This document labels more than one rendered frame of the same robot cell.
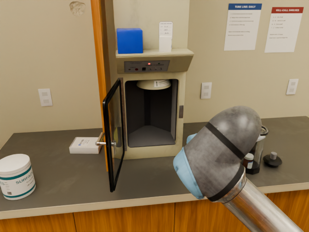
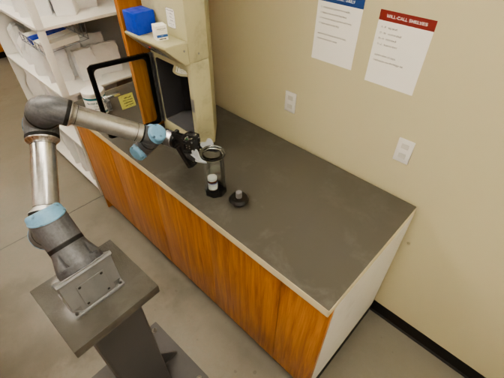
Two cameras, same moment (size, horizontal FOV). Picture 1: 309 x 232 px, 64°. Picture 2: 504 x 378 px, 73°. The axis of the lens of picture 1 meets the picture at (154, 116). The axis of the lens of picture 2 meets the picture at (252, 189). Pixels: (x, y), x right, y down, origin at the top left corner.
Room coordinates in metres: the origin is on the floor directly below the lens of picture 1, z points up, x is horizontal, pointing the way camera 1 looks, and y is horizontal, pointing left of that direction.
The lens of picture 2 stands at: (0.42, -1.50, 2.03)
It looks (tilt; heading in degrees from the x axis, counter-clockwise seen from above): 42 degrees down; 51
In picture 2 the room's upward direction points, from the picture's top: 1 degrees clockwise
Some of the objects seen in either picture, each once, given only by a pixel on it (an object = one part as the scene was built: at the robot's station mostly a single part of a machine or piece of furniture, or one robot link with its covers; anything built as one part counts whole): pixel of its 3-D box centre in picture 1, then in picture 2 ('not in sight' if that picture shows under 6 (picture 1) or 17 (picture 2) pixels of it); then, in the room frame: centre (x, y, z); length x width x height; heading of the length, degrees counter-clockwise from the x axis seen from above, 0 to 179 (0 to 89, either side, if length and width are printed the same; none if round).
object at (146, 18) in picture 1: (149, 81); (191, 65); (1.26, 0.03, 1.33); 0.32 x 0.25 x 0.77; 98
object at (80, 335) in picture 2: not in sight; (96, 291); (0.40, -0.63, 0.92); 0.32 x 0.32 x 0.04; 10
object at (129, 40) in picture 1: (129, 40); (139, 20); (1.06, 0.10, 1.56); 0.10 x 0.10 x 0.09; 8
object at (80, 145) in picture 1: (86, 145); not in sight; (1.23, 0.39, 0.96); 0.16 x 0.12 x 0.04; 89
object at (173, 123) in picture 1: (149, 105); (193, 89); (1.25, 0.03, 1.19); 0.26 x 0.24 x 0.35; 98
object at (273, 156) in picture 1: (272, 158); (238, 197); (1.07, -0.60, 0.97); 0.09 x 0.09 x 0.07
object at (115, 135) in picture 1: (115, 132); (127, 97); (0.94, 0.17, 1.19); 0.30 x 0.01 x 0.40; 177
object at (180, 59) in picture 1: (153, 63); (156, 47); (1.08, 0.00, 1.46); 0.32 x 0.11 x 0.10; 98
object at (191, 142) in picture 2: not in sight; (185, 142); (0.98, -0.34, 1.17); 0.12 x 0.08 x 0.09; 113
